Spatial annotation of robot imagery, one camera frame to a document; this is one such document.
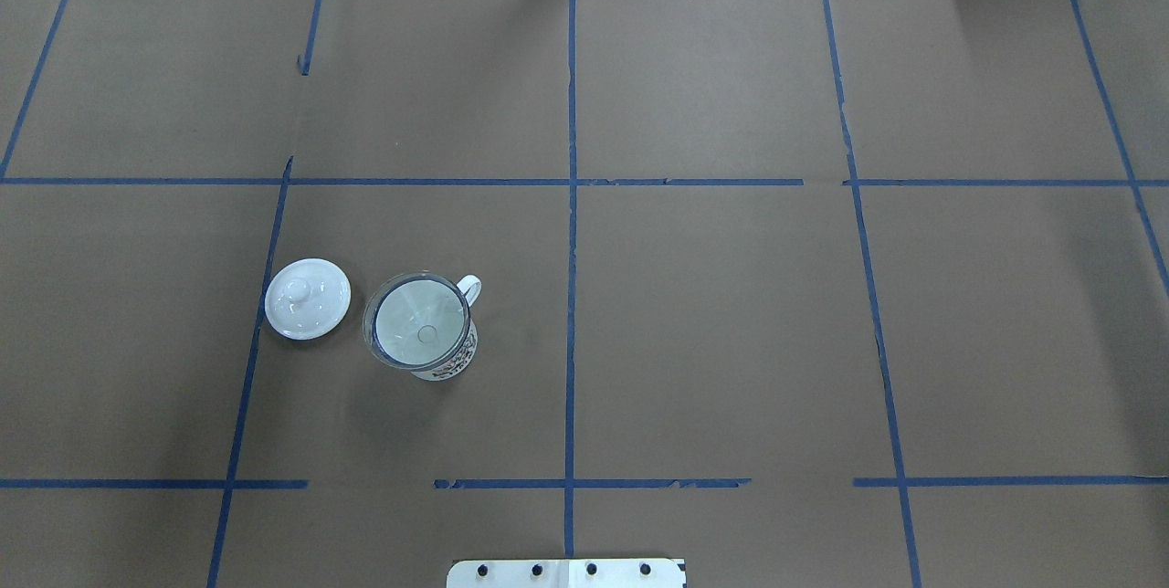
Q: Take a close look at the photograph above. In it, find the white round lid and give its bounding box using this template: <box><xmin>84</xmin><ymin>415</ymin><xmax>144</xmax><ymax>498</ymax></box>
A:
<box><xmin>263</xmin><ymin>257</ymin><xmax>352</xmax><ymax>340</ymax></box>

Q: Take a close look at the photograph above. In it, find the white enamel mug blue rim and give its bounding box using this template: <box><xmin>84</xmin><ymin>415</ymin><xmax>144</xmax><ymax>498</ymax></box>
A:
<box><xmin>364</xmin><ymin>274</ymin><xmax>482</xmax><ymax>382</ymax></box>

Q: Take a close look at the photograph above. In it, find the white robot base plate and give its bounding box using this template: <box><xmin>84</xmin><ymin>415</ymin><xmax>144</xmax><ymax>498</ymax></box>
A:
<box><xmin>447</xmin><ymin>558</ymin><xmax>689</xmax><ymax>587</ymax></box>

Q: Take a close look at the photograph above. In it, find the clear plastic funnel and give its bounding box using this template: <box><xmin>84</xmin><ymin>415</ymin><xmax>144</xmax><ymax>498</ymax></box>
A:
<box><xmin>364</xmin><ymin>272</ymin><xmax>471</xmax><ymax>371</ymax></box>

